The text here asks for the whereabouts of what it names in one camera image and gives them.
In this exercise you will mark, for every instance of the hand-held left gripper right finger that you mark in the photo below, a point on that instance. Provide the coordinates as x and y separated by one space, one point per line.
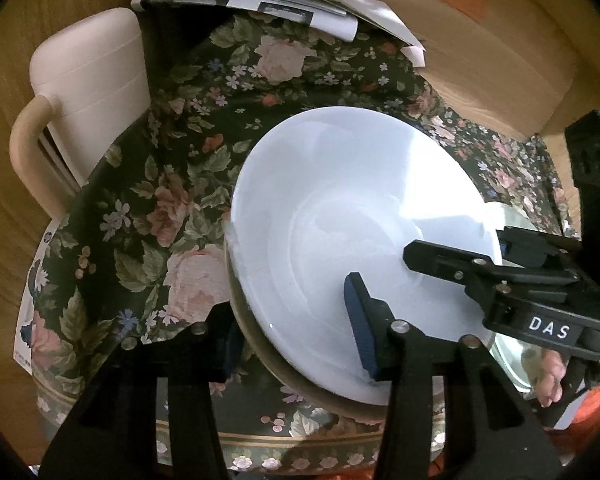
362 330

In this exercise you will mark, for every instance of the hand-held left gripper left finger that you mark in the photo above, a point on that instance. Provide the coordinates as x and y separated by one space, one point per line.
230 350

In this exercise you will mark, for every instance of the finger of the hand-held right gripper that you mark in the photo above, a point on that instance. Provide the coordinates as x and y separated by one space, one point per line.
540 252
445 262

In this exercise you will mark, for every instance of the mint green plate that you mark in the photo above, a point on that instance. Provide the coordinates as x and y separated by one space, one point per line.
512 360

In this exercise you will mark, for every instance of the dark brown plate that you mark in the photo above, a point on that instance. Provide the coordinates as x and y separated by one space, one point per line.
300 392

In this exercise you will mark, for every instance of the white plate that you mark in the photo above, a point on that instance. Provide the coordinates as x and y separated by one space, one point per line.
350 200

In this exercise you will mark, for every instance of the person's right hand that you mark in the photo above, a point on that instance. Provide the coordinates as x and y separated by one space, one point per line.
550 380

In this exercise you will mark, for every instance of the person's orange clothing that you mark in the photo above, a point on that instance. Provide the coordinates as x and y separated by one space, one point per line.
592 410

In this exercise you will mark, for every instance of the dark floral cloth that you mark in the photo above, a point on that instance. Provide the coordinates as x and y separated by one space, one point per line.
170 220

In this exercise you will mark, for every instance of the white printed leaflet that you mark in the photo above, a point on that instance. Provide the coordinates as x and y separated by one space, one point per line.
30 310

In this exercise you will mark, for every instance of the pale pink mug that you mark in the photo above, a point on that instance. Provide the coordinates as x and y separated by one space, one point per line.
95 75

